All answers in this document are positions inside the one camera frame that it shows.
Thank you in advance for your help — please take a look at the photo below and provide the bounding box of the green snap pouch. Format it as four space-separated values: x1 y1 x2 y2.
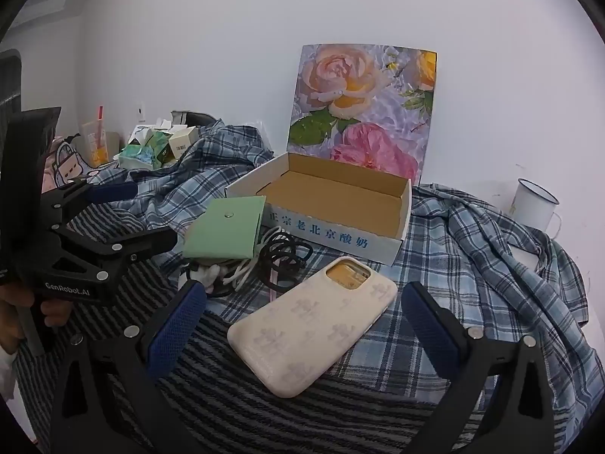
182 196 268 262

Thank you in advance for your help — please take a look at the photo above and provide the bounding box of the black hair tie white ornament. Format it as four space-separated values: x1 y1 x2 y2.
184 262 230 300

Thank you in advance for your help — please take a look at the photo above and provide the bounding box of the white carton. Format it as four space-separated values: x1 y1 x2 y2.
127 123 157 145

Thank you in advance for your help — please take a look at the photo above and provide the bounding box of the black bag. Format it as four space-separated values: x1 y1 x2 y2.
170 110 223 128

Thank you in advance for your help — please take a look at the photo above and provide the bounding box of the white cardboard box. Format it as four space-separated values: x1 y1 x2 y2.
226 152 413 266

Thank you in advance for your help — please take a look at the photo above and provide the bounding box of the drink cup red straw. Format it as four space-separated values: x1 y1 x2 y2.
80 104 112 168

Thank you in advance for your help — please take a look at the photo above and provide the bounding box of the person's left hand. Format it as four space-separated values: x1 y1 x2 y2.
0 283 75 355

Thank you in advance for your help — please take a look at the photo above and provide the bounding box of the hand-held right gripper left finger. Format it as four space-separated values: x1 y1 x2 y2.
50 280 209 454

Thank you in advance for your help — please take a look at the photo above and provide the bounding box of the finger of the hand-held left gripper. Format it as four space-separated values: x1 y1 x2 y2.
50 226 179 270
40 177 139 228

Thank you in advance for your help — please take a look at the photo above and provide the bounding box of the clear plastic bag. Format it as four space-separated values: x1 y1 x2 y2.
243 120 277 157

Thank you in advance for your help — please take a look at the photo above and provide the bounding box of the black cord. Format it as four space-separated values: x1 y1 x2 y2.
258 234 315 294

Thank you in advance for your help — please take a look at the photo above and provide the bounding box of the white enamel mug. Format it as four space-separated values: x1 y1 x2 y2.
510 178 563 235

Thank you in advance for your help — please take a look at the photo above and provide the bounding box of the beige phone case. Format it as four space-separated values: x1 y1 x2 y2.
227 255 399 399

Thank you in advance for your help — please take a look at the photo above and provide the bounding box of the white charging cable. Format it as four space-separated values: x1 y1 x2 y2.
191 227 294 294

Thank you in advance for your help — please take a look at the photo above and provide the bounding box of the green tissue pack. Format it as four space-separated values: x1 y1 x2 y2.
118 132 171 171

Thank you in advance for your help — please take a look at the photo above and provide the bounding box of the blue plaid shirt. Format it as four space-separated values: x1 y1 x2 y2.
90 120 591 436

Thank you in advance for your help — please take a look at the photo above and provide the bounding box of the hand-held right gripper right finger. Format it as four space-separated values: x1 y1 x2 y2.
401 281 555 454

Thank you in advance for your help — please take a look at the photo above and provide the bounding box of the small white box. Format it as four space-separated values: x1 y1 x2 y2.
168 126 199 159

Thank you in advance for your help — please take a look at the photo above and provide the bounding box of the floral canvas picture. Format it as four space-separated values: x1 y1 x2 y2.
286 44 438 184

